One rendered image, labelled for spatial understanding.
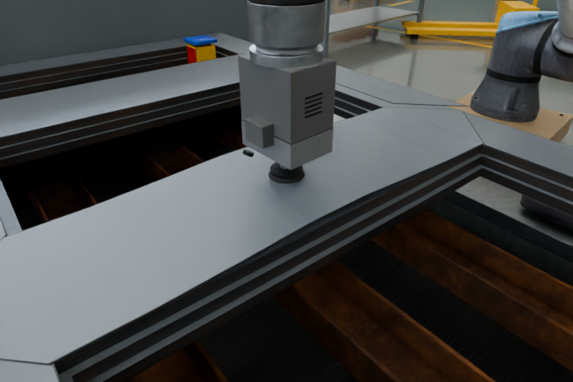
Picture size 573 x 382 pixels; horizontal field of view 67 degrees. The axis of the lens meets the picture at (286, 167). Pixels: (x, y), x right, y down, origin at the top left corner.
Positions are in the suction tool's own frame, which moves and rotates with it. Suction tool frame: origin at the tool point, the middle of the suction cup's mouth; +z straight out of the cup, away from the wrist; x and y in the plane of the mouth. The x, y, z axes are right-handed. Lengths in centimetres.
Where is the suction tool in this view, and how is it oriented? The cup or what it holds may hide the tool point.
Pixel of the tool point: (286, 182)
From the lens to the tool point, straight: 51.8
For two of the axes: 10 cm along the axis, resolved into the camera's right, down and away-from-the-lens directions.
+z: 0.0, 8.7, 4.9
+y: 6.6, 3.6, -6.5
